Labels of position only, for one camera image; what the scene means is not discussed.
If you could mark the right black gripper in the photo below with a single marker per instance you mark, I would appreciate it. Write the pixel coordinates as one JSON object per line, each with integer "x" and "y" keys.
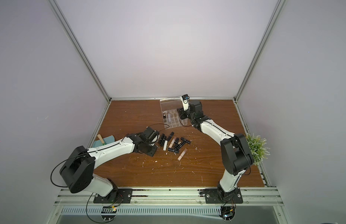
{"x": 182, "y": 112}

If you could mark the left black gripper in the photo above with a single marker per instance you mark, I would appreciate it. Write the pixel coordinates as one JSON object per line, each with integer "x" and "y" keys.
{"x": 154, "y": 151}

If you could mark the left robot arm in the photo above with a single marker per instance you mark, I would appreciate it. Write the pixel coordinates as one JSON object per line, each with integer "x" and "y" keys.
{"x": 78, "y": 170}

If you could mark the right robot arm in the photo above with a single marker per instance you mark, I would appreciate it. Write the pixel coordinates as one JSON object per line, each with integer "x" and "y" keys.
{"x": 235, "y": 151}

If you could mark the clear acrylic lipstick organizer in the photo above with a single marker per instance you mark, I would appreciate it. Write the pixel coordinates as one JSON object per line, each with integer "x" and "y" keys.
{"x": 170, "y": 105}

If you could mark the black lipstick left pair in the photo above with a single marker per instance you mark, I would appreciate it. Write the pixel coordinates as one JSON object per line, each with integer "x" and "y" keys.
{"x": 161, "y": 138}

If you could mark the black lipstick pair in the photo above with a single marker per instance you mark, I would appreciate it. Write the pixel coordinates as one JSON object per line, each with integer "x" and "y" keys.
{"x": 162, "y": 143}
{"x": 161, "y": 138}

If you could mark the white lipstick tube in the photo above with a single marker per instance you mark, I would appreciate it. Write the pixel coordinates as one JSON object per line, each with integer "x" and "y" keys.
{"x": 165, "y": 145}

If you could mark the pink lipstick tube upper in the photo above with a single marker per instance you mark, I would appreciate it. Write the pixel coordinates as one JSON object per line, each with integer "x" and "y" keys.
{"x": 172, "y": 142}

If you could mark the pink lipstick tube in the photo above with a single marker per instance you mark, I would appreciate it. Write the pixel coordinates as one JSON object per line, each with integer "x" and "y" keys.
{"x": 182, "y": 154}
{"x": 172, "y": 142}

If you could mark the black lipstick top middle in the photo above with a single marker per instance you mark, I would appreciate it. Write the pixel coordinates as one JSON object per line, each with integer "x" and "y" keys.
{"x": 170, "y": 136}

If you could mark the black lipstick centre right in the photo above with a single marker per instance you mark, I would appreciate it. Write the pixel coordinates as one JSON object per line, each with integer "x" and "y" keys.
{"x": 180, "y": 145}

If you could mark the pink lipstick tube lower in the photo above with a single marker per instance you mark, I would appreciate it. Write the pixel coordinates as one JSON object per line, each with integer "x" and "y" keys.
{"x": 182, "y": 154}

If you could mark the teal dustpan tray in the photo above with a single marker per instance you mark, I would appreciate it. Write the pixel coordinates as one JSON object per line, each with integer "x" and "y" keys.
{"x": 108, "y": 140}

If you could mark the green artificial plant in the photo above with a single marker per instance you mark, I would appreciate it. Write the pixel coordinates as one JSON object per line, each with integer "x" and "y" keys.
{"x": 258, "y": 147}

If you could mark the left controller board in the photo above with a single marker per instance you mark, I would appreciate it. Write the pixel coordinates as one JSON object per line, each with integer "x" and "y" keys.
{"x": 108, "y": 213}

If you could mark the controller board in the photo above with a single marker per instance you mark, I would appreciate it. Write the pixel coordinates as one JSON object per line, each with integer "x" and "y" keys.
{"x": 108, "y": 213}
{"x": 227, "y": 213}

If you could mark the right controller board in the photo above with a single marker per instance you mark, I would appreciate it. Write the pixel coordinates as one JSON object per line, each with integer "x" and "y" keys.
{"x": 227, "y": 213}

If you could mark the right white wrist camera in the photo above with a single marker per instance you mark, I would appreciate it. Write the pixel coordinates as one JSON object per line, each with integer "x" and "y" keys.
{"x": 185, "y": 101}

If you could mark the green rake wooden handle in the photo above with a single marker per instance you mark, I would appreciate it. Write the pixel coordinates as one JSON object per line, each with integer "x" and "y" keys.
{"x": 101, "y": 139}

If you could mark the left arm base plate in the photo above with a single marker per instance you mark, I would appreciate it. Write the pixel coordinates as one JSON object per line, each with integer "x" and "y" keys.
{"x": 114, "y": 195}

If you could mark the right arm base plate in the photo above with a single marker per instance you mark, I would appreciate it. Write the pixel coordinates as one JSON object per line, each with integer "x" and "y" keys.
{"x": 218, "y": 195}

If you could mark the aluminium front rail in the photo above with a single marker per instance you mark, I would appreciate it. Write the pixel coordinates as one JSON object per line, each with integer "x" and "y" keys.
{"x": 193, "y": 196}

